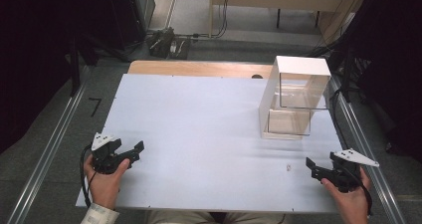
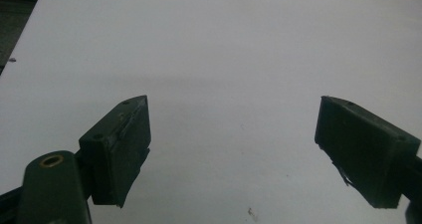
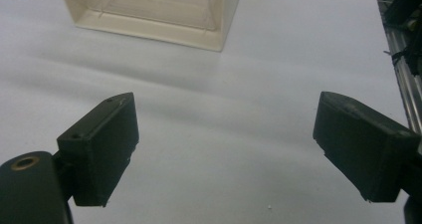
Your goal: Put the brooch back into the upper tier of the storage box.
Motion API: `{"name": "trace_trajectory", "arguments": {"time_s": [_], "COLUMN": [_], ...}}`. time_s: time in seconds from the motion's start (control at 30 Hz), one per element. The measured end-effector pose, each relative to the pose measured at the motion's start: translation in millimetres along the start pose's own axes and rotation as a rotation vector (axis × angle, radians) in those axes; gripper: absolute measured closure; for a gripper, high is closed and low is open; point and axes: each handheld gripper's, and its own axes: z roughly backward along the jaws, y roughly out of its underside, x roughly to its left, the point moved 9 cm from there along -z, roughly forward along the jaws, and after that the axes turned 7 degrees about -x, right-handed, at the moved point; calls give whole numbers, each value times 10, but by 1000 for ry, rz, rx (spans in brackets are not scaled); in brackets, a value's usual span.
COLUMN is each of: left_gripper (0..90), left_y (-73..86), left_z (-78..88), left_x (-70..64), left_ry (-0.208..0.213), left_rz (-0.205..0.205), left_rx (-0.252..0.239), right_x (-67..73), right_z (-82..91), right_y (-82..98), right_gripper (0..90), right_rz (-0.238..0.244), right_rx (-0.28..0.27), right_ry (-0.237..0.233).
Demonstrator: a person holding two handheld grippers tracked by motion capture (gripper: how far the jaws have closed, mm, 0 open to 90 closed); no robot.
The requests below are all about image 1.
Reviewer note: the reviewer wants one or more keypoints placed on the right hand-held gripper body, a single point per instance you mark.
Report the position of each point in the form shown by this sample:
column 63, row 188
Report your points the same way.
column 345, row 176

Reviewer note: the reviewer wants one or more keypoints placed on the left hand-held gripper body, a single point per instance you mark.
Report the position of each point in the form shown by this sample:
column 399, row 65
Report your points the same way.
column 105, row 159

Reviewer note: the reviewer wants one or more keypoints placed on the person's left hand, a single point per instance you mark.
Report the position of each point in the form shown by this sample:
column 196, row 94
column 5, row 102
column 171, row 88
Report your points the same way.
column 104, row 187

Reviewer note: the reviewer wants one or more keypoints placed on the person's right hand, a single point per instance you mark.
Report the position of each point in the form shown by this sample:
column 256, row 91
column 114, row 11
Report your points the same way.
column 353, row 205

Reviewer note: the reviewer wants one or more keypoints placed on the tiny pale item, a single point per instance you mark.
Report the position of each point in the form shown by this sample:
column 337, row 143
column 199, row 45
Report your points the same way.
column 288, row 168

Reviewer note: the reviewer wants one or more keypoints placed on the small clear plastic drawer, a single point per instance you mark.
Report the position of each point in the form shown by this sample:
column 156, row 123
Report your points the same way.
column 288, row 121

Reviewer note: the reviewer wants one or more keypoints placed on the person's left sleeve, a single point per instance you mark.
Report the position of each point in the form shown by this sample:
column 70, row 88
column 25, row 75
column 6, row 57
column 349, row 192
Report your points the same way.
column 99, row 215

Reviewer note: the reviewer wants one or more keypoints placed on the large clear plastic drawer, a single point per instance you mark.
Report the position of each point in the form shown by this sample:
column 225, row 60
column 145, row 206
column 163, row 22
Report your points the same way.
column 303, row 91

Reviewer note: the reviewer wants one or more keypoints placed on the person's legs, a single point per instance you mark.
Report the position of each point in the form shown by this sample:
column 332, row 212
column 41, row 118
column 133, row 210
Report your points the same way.
column 179, row 218

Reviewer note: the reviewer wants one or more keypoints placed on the black metal stand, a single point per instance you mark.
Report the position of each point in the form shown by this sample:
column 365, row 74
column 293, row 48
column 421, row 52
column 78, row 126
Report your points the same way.
column 347, row 74
column 74, row 68

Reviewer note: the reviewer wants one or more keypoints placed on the dark power strip bundle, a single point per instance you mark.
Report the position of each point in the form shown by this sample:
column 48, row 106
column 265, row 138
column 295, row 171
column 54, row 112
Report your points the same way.
column 167, row 43

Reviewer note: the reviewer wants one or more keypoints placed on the dark curtain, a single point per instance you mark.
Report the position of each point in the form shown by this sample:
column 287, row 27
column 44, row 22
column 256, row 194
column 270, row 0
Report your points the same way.
column 394, row 68
column 30, row 58

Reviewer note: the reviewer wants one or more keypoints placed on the black cabinet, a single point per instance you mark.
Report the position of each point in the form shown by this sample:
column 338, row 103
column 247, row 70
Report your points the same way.
column 132, row 11

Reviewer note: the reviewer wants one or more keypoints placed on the metal floor rail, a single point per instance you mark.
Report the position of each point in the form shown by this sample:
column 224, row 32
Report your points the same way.
column 368, row 151
column 46, row 154

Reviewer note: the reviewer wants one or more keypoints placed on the white drawer cabinet frame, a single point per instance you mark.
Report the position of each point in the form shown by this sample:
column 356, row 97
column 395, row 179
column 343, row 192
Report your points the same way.
column 300, row 64

